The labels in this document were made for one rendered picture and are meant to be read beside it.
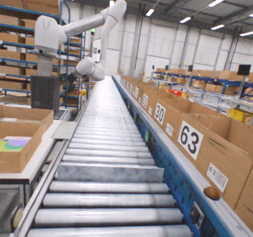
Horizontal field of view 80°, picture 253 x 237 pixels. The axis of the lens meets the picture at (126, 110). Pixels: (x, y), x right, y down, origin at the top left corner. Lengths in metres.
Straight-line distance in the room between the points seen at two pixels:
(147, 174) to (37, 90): 1.02
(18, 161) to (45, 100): 0.70
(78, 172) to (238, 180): 0.56
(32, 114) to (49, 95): 0.19
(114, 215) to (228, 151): 0.42
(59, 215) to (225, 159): 0.54
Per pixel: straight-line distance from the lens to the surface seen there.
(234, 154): 0.55
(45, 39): 1.34
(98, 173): 0.71
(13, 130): 1.04
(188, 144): 0.72
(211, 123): 0.90
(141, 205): 0.68
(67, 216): 0.61
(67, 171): 0.72
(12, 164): 0.78
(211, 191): 0.56
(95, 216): 0.61
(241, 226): 0.54
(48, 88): 1.34
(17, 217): 0.55
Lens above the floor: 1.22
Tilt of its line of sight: 15 degrees down
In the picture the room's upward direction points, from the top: 8 degrees clockwise
